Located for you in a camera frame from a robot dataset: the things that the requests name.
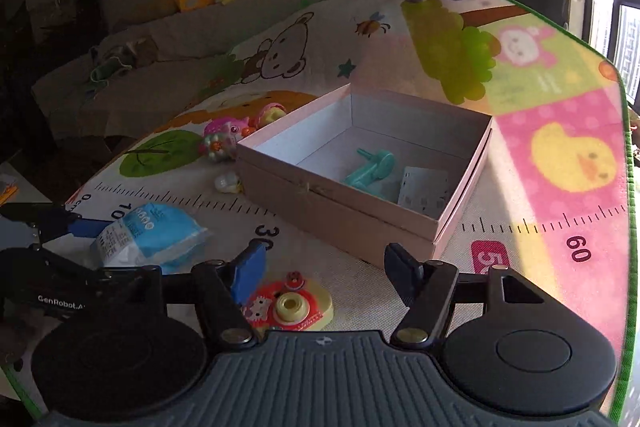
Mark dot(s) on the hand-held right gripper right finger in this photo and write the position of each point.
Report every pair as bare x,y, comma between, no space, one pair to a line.
402,268

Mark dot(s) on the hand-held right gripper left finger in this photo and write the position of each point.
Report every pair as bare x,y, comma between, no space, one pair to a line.
248,269

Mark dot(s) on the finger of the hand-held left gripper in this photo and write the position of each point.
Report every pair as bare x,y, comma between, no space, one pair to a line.
85,227
127,273

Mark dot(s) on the blue and white packet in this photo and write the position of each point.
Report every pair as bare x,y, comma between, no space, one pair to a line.
150,238

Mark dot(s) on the red and yellow toy camera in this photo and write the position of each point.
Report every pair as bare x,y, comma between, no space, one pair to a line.
292,307

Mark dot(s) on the small white yellow toy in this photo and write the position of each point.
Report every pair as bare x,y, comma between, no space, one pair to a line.
227,182

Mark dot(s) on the pink cardboard box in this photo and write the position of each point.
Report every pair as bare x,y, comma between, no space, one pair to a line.
320,202

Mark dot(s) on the magenta pink toy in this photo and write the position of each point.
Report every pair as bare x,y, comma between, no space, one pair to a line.
225,134

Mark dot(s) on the white printed card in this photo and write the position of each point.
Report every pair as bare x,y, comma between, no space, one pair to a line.
425,191

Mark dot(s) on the teal plastic toy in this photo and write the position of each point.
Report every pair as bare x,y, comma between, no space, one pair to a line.
372,169

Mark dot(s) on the colourful cartoon play mat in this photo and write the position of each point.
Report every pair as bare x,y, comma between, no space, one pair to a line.
500,147

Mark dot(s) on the green cloth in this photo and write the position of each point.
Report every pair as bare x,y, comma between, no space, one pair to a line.
107,71

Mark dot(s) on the beige covered sofa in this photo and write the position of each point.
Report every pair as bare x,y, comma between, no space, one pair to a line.
200,42

